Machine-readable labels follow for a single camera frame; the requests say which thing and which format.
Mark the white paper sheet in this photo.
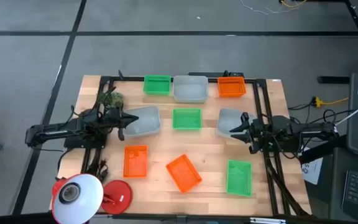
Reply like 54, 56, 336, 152
301, 147, 324, 186

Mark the green leafy toy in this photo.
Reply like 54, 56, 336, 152
97, 88, 126, 110

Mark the yellow floor cable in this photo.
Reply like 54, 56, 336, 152
279, 0, 308, 9

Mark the green plastic mesh basket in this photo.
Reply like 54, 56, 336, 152
226, 159, 253, 197
143, 74, 172, 96
172, 108, 203, 130

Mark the orange plastic mesh basket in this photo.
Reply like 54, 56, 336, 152
165, 154, 203, 194
123, 144, 149, 179
217, 76, 247, 98

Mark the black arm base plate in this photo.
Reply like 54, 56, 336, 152
63, 136, 108, 150
259, 141, 301, 154

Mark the black aluminium frame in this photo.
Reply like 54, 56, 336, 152
81, 73, 311, 217

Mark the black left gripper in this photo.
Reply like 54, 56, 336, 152
105, 107, 140, 141

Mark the thick white cable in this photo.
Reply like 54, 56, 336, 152
334, 95, 358, 127

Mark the red desk lamp white shade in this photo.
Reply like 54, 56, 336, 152
50, 173, 133, 224

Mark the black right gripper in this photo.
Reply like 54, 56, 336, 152
228, 111, 269, 155

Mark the thin white floor cable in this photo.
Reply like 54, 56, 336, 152
239, 0, 292, 16

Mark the yellow extension cord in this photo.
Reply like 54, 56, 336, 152
310, 96, 350, 108

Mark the grey plastic bin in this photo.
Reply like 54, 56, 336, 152
216, 108, 258, 140
173, 75, 209, 104
122, 105, 162, 138

